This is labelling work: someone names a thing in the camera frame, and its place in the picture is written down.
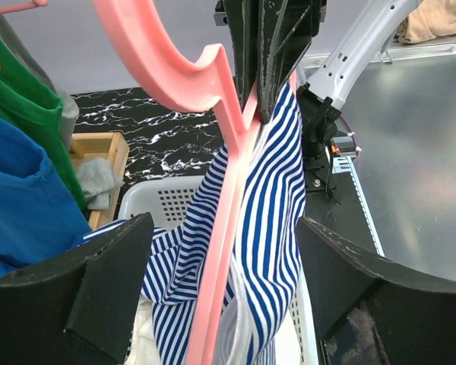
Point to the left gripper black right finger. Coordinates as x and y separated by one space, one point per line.
367 309

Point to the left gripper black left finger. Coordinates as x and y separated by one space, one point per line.
79 307

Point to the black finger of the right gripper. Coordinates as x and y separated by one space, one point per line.
269 38

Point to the blue white striped tank top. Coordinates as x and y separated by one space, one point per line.
265 264

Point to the grey plastic laundry basket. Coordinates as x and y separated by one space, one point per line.
167 201

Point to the wooden clothes rack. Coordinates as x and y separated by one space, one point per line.
99 160

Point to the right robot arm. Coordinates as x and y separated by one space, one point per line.
327 89

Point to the grey tank top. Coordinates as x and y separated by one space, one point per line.
71 110

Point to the green tank top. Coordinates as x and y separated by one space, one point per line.
28 102

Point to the pink hanger with green top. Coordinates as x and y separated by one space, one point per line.
24 6

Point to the black marble pattern mat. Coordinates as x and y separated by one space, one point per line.
162 142

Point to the beige cloth in background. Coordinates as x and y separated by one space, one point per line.
430 20

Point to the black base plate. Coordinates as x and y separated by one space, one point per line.
334 194

